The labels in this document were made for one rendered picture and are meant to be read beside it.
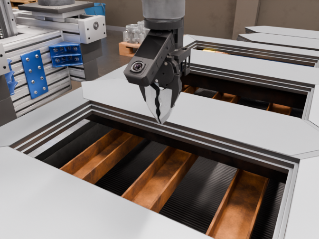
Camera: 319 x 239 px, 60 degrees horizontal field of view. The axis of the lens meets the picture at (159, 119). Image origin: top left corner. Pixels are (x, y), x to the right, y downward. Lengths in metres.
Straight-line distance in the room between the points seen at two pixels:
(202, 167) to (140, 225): 0.61
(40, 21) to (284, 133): 1.07
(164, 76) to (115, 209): 0.25
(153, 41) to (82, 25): 0.72
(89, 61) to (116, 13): 4.37
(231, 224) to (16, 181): 0.46
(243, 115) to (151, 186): 0.30
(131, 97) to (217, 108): 0.25
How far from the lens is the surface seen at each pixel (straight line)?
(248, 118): 0.75
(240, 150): 0.65
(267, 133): 0.70
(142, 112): 0.74
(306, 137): 0.72
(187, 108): 0.76
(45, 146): 0.97
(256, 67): 1.12
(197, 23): 4.90
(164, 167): 0.82
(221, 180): 1.00
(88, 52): 1.27
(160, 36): 0.51
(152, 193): 0.74
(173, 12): 0.50
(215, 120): 0.72
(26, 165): 0.62
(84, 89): 0.90
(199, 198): 0.92
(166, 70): 0.52
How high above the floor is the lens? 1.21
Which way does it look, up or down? 30 degrees down
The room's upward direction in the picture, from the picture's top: straight up
